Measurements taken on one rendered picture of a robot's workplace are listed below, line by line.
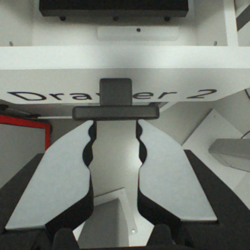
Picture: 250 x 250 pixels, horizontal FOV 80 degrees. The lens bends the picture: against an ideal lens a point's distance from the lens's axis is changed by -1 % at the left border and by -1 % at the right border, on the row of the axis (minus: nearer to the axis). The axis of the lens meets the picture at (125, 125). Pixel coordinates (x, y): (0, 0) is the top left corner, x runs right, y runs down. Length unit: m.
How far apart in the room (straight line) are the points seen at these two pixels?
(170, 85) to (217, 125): 1.05
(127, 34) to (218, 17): 0.11
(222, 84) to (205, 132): 0.98
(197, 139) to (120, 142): 0.52
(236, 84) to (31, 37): 0.26
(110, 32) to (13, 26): 0.11
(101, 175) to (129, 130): 0.35
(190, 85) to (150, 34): 0.10
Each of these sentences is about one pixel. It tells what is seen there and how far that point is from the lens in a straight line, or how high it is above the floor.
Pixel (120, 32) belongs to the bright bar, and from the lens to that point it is 0.23.
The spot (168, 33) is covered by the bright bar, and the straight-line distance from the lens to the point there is 0.24.
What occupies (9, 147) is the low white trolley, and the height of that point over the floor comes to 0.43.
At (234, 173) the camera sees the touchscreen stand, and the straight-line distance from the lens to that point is 1.28.
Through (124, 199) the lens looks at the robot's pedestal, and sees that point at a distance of 1.10.
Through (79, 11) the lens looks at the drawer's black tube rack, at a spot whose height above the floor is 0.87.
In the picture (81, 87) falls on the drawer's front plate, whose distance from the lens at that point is 0.16.
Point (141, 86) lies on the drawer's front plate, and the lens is 0.16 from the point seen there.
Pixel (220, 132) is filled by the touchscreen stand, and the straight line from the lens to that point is 1.21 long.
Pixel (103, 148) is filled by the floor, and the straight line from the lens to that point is 1.04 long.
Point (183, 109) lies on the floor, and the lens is 1.14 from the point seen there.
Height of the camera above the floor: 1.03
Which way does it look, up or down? 85 degrees down
